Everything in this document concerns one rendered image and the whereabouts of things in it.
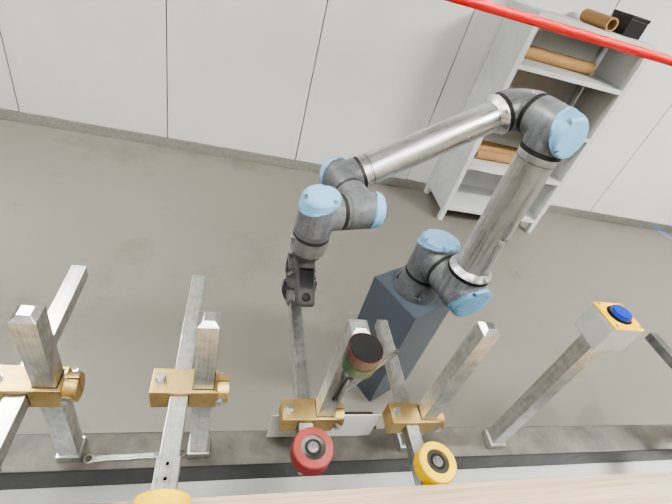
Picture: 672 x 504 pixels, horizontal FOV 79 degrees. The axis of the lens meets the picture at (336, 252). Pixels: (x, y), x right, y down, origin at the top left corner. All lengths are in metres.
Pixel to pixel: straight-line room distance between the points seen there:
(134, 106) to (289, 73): 1.16
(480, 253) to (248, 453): 0.88
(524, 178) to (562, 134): 0.15
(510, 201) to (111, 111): 2.95
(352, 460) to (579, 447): 0.68
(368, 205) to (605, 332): 0.54
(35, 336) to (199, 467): 0.48
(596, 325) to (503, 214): 0.48
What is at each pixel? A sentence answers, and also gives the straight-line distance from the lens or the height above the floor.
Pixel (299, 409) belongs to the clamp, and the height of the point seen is 0.87.
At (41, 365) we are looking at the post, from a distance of 0.80.
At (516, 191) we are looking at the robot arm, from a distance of 1.27.
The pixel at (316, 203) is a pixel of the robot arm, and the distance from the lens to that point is 0.90.
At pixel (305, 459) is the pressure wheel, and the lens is 0.84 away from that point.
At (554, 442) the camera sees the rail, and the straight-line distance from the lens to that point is 1.42.
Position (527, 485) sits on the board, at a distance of 1.02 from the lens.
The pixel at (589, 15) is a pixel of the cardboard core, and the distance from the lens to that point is 3.60.
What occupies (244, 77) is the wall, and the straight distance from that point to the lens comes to 3.25.
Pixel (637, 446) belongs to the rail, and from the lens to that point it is 1.62.
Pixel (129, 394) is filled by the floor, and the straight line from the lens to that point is 1.96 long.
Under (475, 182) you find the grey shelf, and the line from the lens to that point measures 3.97.
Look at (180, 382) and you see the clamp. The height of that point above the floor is 0.97.
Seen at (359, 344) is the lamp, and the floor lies 1.15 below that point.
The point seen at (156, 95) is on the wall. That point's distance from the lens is 3.41.
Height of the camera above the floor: 1.66
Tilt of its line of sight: 38 degrees down
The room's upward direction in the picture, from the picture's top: 18 degrees clockwise
